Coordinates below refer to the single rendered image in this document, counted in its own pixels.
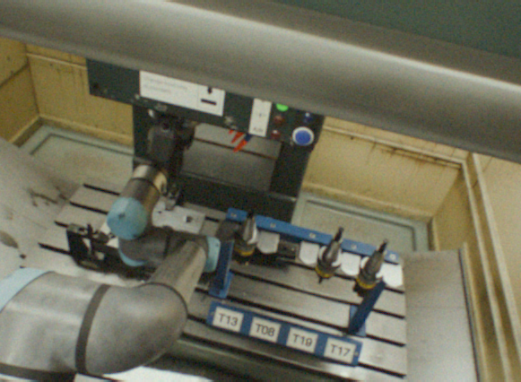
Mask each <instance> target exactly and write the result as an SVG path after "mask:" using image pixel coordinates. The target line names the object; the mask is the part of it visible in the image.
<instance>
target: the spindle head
mask: <svg viewBox="0 0 521 382"><path fill-rule="evenodd" d="M85 62H86V70H87V78H88V86H89V93H90V95H92V96H96V97H100V98H103V99H107V100H114V101H117V102H121V103H125V104H128V105H132V106H136V107H139V108H143V109H149V110H153V111H157V112H160V113H164V114H168V115H172V116H175V117H182V118H185V119H189V120H194V121H197V122H201V123H205V124H208V125H212V126H218V127H222V128H226V129H229V130H233V131H237V132H241V133H244V134H248V135H254V136H258V137H262V138H265V139H269V140H272V139H271V138H270V137H269V135H268V133H269V131H270V130H271V129H272V128H278V129H281V130H282V131H283V133H284V137H283V139H282V140H281V141H276V142H281V143H287V144H289V141H290V138H291V131H292V128H293V124H294V120H295V117H296V113H297V109H294V108H290V109H289V110H288V111H286V112H281V111H278V110H277V109H276V108H275V106H274V103H271V107H270V111H269V116H268V120H267V125H266V130H265V136H262V135H255V134H251V133H249V127H250V122H251V117H252V111H253V106H254V100H255V99H252V98H249V97H245V96H241V95H238V94H234V93H230V92H224V100H223V108H222V115H217V114H213V113H210V112H206V111H202V110H199V109H192V108H188V107H184V106H180V105H177V104H173V103H169V102H166V101H162V100H156V99H152V98H148V97H144V96H141V78H140V71H138V70H135V69H130V68H126V67H123V66H119V65H112V64H109V63H105V62H101V61H98V60H94V59H90V58H87V57H86V58H85ZM277 113H280V114H284V115H285V116H286V117H287V124H286V125H285V126H281V127H278V126H275V125H274V124H273V123H272V116H273V115H274V114H277ZM325 120H326V116H322V118H321V122H320V125H319V128H318V131H317V137H316V140H315V143H314V146H313V150H312V151H314V149H315V145H316V144H317V143H318V141H319V138H320V135H321V132H322V129H323V125H324V123H325Z"/></svg>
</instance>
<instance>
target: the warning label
mask: <svg viewBox="0 0 521 382"><path fill-rule="evenodd" d="M140 78H141V96H144V97H148V98H152V99H156V100H162V101H166V102H169V103H173V104H177V105H180V106H184V107H188V108H192V109H199V110H202V111H206V112H210V113H213V114H217V115H222V108H223V100H224V92H225V91H219V90H215V89H212V88H208V87H204V86H201V85H197V84H193V83H190V82H182V81H178V80H174V79H170V78H167V77H163V76H159V75H156V74H149V73H146V72H142V71H140Z"/></svg>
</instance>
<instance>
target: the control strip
mask: <svg viewBox="0 0 521 382"><path fill-rule="evenodd" d="M274 106H275V108H276V109H277V110H278V111H281V112H286V111H288V110H289V109H290V107H288V108H287V109H286V110H279V109H278V108H277V106H276V104H274ZM305 114H311V115H312V116H313V117H314V120H313V122H311V123H306V122H304V121H303V116H304V115H305ZM277 116H279V117H283V118H284V119H285V123H284V124H283V125H282V126H285V125H286V124H287V117H286V116H285V115H284V114H280V113H277V114H274V115H273V116H272V123H273V124H274V125H275V126H278V125H276V124H275V123H274V118H275V117H277ZM322 116H323V115H318V114H315V113H311V112H307V111H304V110H300V109H297V113H296V117H295V120H294V124H293V128H292V131H291V138H290V141H289V146H288V147H291V148H294V149H298V150H302V151H305V152H312V150H313V146H314V143H315V140H316V137H317V131H318V128H319V125H320V122H321V118H322ZM278 127H281V126H278ZM299 130H307V131H309V132H310V134H311V141H310V142H309V143H307V144H300V143H298V142H297V141H296V140H295V134H296V133H297V132H298V131H299ZM272 131H278V132H279V133H281V134H282V138H281V139H278V140H274V139H273V138H272V137H271V136H270V134H271V132H272ZM268 135H269V137H270V138H271V139H272V140H274V141H281V140H282V139H283V137H284V133H283V131H282V130H281V129H278V128H272V129H271V130H270V131H269V133H268Z"/></svg>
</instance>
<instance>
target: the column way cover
mask: <svg viewBox="0 0 521 382"><path fill-rule="evenodd" d="M229 131H230V130H229V129H226V128H222V127H218V126H212V125H208V124H202V125H200V126H197V131H196V135H195V140H193V143H192V145H191V147H190V148H189V149H188V150H185V151H183V167H182V169H181V170H183V171H186V172H190V173H194V174H198V175H202V176H205V177H208V178H215V179H219V180H222V181H226V182H230V183H233V184H236V185H240V186H243V187H250V188H253V189H256V190H260V191H264V192H267V191H268V188H269V185H270V180H271V176H272V172H273V168H274V161H276V159H277V154H278V152H279V151H280V147H281V142H276V141H273V140H269V139H265V138H262V137H258V136H254V135H253V137H252V138H251V139H250V141H249V142H247V144H246V145H244V146H243V147H242V148H240V149H239V150H237V151H236V152H234V151H233V150H234V149H235V147H236V146H237V145H238V143H239V142H240V140H241V139H242V138H243V137H244V136H245V135H246V134H243V135H242V136H241V137H240V138H239V139H238V140H237V141H236V142H234V143H232V142H231V140H232V139H233V137H234V136H235V134H236V133H237V131H233V133H232V134H229Z"/></svg>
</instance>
